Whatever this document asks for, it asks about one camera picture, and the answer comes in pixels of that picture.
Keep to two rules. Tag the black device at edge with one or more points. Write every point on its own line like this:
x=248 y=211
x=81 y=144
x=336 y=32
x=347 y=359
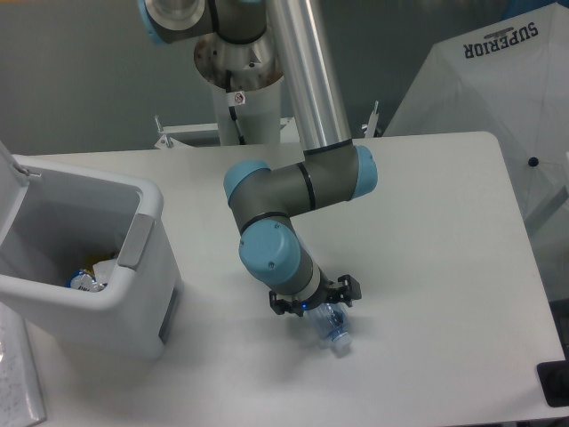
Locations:
x=553 y=376

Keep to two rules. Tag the white crumpled paper trash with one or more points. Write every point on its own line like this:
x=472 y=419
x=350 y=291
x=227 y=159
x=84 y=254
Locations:
x=102 y=272

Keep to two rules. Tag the white paper sheet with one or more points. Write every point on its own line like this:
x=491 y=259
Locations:
x=22 y=401

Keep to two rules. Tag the clear crushed plastic bottle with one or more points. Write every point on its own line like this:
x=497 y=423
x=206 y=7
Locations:
x=331 y=324

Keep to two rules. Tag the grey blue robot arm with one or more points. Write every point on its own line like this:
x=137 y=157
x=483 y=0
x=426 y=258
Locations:
x=334 y=169

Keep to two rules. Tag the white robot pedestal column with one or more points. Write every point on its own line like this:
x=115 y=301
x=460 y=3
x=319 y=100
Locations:
x=246 y=84

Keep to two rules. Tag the white Superior umbrella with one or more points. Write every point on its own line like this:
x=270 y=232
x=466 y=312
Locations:
x=509 y=79

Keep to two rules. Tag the white trash can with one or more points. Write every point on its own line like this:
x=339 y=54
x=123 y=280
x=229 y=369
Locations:
x=57 y=219

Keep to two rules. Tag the blue white wrapper trash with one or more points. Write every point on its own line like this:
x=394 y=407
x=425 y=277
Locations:
x=84 y=280

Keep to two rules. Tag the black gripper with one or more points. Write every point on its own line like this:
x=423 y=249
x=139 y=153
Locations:
x=345 y=289

